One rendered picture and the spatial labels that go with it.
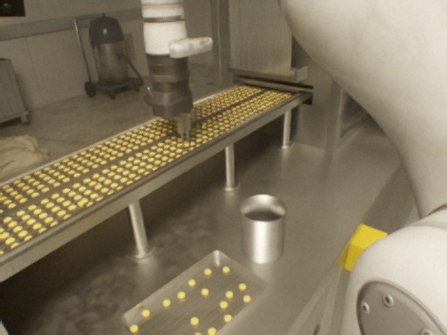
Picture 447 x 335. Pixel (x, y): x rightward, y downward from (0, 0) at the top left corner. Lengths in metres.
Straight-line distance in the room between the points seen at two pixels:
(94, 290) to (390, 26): 0.56
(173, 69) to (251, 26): 0.40
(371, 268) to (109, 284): 0.50
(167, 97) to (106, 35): 3.75
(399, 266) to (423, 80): 0.09
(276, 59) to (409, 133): 0.73
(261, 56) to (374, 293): 0.82
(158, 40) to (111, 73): 3.84
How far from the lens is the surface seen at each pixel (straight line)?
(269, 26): 0.93
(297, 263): 0.63
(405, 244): 0.18
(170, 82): 0.62
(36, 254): 0.50
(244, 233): 0.59
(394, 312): 0.19
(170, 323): 0.55
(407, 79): 0.20
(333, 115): 0.97
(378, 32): 0.20
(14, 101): 3.95
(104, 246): 0.70
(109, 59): 4.40
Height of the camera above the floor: 1.24
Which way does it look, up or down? 29 degrees down
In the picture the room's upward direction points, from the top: 2 degrees counter-clockwise
